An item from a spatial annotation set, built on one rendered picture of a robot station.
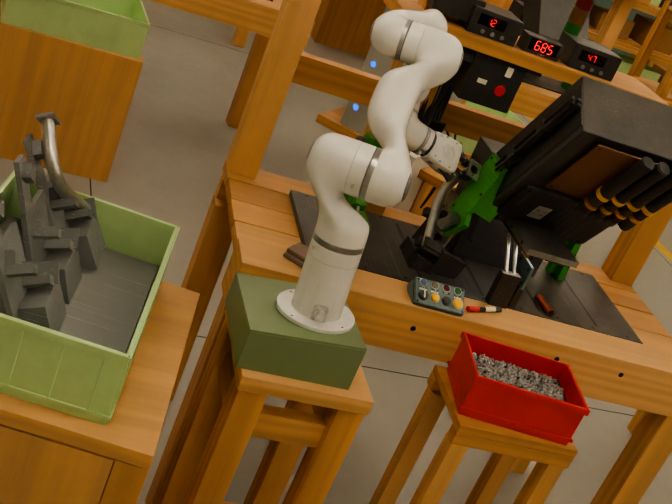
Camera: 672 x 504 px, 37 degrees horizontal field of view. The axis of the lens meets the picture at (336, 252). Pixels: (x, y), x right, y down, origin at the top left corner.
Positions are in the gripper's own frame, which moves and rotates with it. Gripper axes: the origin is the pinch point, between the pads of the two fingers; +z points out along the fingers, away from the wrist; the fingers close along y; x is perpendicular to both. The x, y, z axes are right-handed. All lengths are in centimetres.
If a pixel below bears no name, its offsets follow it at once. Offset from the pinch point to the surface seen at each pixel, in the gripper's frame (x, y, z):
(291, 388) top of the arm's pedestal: -21, -88, -40
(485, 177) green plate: -6.0, -2.5, 2.8
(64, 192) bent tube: -3, -66, -101
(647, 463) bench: 3, -51, 96
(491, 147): 5.1, 15.3, 9.0
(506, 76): -8.2, 29.7, -1.6
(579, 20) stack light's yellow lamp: -17, 56, 12
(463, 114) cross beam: 19.2, 29.9, 4.5
